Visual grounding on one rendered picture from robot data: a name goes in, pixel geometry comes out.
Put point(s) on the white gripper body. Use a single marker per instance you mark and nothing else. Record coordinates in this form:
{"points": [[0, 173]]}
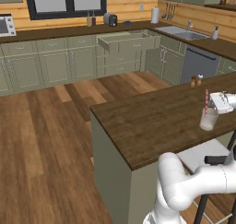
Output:
{"points": [[220, 102]]}

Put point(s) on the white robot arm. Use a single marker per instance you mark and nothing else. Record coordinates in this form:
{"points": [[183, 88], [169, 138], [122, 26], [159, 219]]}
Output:
{"points": [[181, 187]]}

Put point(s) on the red white striped straw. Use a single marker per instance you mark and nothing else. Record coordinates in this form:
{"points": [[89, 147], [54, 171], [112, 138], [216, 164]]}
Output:
{"points": [[206, 100]]}

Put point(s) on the clear glass cup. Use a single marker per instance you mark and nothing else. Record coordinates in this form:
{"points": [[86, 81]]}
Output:
{"points": [[209, 121]]}

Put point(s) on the olive open drawer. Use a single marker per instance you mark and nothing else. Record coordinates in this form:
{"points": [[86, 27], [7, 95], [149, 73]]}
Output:
{"points": [[129, 42]]}

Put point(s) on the olive dining counter base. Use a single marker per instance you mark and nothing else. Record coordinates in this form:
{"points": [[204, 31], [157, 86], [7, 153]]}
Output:
{"points": [[112, 172]]}

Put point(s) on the white salt shaker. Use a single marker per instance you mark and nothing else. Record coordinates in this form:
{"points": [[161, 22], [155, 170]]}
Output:
{"points": [[200, 80]]}

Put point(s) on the brown pepper shaker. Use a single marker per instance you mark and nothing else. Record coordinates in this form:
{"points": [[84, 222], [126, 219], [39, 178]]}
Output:
{"points": [[193, 82]]}

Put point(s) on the grey dishwasher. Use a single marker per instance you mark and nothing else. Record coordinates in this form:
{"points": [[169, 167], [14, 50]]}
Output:
{"points": [[198, 64]]}

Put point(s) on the white stool with black legs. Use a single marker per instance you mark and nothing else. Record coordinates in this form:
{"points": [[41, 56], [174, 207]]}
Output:
{"points": [[202, 152]]}

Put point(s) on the olive base cupboard run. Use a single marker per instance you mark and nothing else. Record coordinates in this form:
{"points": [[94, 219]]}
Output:
{"points": [[52, 64], [169, 63]]}

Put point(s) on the white soap dispenser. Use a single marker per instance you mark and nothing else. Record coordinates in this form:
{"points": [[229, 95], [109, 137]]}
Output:
{"points": [[215, 34]]}

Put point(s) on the steel sink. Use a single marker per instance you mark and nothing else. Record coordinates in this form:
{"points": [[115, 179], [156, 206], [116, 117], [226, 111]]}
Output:
{"points": [[184, 33]]}

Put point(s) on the silver tap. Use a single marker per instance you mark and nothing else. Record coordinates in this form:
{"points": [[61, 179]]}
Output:
{"points": [[190, 25]]}

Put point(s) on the white paper towel roll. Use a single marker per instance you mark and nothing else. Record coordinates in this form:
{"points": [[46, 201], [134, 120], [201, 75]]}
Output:
{"points": [[155, 15]]}

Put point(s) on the small blue dish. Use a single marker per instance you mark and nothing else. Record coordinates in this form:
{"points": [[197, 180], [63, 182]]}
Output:
{"points": [[127, 22]]}

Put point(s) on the silver black toaster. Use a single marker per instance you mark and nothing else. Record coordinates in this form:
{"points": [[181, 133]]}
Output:
{"points": [[110, 19]]}

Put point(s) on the dark sauce bottle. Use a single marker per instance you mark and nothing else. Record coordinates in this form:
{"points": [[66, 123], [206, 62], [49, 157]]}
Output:
{"points": [[93, 20]]}

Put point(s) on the pale oil bottle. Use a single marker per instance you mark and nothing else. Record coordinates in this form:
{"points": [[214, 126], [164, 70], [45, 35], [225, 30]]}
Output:
{"points": [[89, 19]]}

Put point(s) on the black framed window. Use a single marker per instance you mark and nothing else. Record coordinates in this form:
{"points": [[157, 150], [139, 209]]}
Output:
{"points": [[66, 2]]}

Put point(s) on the white toaster oven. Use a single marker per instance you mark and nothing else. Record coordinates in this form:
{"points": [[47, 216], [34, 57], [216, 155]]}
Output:
{"points": [[6, 25]]}

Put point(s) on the hanging kitchen utensils rail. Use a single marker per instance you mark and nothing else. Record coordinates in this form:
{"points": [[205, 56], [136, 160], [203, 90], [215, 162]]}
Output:
{"points": [[170, 11]]}

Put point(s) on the white wall outlet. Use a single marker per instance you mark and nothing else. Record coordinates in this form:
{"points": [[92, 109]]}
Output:
{"points": [[141, 6]]}

